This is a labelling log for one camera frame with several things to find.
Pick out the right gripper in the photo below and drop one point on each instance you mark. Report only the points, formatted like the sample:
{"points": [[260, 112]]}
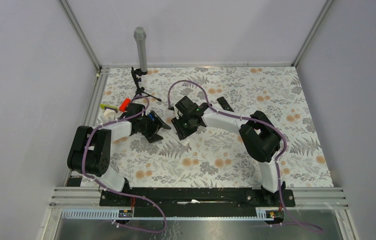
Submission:
{"points": [[181, 132]]}

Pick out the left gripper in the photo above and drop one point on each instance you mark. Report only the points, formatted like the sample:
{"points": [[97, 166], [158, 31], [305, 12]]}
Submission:
{"points": [[151, 134]]}

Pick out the black remote control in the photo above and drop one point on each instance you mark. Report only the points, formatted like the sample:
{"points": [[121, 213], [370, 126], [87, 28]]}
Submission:
{"points": [[224, 104]]}

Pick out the white AC remote control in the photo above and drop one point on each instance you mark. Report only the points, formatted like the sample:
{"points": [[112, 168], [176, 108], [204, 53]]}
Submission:
{"points": [[174, 135]]}

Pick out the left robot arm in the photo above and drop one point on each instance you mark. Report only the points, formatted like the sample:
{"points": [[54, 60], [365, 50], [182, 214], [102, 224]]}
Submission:
{"points": [[90, 153]]}

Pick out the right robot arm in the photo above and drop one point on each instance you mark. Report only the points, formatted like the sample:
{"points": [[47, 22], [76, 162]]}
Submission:
{"points": [[257, 133]]}

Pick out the floral table mat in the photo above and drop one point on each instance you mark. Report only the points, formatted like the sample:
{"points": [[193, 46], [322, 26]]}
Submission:
{"points": [[215, 157]]}

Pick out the orange red cylinder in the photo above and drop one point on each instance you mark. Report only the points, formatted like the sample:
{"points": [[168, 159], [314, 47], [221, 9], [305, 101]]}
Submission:
{"points": [[124, 105]]}

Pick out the white small block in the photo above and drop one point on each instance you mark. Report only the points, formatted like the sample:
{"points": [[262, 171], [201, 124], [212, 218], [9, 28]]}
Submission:
{"points": [[110, 114]]}

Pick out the yellow purple small tool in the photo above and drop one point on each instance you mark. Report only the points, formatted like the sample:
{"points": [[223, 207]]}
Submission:
{"points": [[108, 107]]}

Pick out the grey microphone on stand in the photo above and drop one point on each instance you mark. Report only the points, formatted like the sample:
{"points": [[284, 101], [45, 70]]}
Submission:
{"points": [[140, 38]]}

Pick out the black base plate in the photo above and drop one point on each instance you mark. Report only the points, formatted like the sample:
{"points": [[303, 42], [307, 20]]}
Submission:
{"points": [[148, 202]]}

